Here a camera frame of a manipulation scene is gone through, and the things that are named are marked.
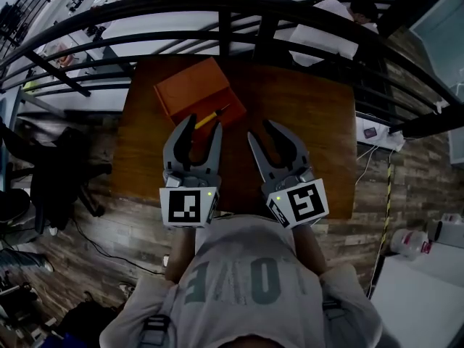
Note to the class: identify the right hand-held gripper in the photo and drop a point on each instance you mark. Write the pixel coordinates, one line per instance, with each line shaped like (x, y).
(304, 203)

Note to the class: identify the person's grey printed shirt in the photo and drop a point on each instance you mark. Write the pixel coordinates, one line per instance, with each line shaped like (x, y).
(246, 274)

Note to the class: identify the black office chair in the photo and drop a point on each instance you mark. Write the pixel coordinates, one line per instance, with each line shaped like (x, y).
(61, 172)

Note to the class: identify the clear plastic water jug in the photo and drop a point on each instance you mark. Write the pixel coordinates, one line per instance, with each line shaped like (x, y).
(409, 243)

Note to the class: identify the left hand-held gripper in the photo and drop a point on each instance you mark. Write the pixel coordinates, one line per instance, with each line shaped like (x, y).
(185, 205)

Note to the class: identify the black metal railing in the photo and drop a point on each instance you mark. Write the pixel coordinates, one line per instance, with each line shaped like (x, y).
(224, 24)

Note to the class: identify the yellow-black striped floor strip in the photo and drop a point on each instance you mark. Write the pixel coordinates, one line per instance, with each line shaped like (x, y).
(387, 201)

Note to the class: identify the person's left forearm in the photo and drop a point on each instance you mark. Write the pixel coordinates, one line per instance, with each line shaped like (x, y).
(181, 256)

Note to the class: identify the white board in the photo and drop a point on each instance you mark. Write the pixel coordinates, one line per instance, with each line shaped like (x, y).
(420, 296)

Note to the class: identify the white power strip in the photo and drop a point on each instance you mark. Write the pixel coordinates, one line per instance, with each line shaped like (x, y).
(388, 136)

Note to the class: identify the person's right forearm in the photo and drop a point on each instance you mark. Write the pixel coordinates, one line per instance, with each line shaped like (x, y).
(308, 252)

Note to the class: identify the orange box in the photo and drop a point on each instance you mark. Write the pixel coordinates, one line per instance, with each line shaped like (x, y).
(192, 85)

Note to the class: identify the white plastic container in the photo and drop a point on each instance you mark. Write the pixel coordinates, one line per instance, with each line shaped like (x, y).
(449, 230)

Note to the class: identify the small dark flat device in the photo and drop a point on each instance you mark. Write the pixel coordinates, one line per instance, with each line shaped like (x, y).
(370, 133)

